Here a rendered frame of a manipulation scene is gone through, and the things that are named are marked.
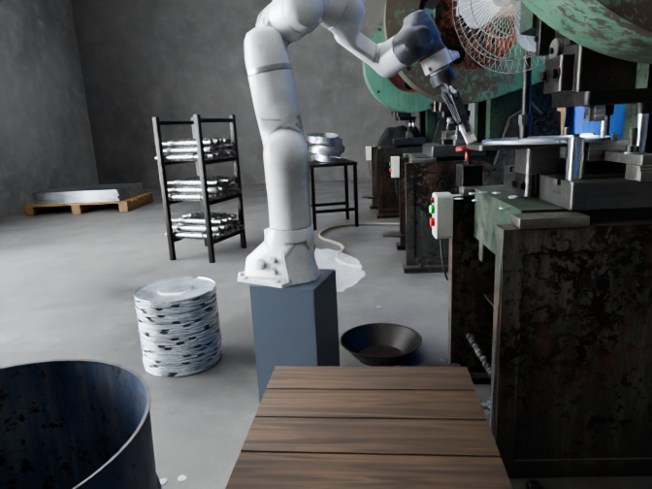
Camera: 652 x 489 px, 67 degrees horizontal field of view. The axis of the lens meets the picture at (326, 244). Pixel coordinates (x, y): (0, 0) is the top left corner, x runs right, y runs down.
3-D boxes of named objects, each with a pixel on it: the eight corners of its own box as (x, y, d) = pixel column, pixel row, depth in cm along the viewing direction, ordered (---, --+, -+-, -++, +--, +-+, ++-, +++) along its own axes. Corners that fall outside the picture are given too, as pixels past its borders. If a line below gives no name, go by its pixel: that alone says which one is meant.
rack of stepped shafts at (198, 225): (218, 263, 323) (203, 114, 301) (162, 259, 340) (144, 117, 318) (251, 247, 362) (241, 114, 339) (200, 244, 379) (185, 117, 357)
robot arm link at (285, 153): (268, 237, 117) (260, 131, 111) (270, 223, 135) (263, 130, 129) (314, 234, 118) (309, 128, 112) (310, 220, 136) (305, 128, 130)
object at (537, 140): (469, 142, 137) (469, 139, 136) (575, 137, 135) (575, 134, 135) (502, 146, 108) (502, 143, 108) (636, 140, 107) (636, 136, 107)
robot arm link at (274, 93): (245, 75, 116) (250, 81, 133) (269, 179, 122) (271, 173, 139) (292, 66, 116) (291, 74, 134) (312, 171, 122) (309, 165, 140)
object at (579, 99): (585, 116, 111) (587, 90, 109) (548, 117, 130) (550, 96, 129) (659, 113, 110) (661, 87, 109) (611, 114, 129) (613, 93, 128)
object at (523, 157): (478, 200, 119) (479, 144, 116) (464, 192, 132) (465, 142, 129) (584, 196, 118) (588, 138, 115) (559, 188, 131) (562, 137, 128)
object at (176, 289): (192, 305, 166) (191, 303, 166) (116, 302, 173) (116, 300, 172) (228, 278, 193) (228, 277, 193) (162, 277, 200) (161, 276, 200)
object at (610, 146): (588, 160, 115) (589, 140, 114) (560, 156, 130) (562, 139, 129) (627, 158, 115) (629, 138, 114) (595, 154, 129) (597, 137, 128)
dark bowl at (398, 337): (341, 376, 170) (340, 358, 168) (341, 340, 199) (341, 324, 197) (428, 374, 169) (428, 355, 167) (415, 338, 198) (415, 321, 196)
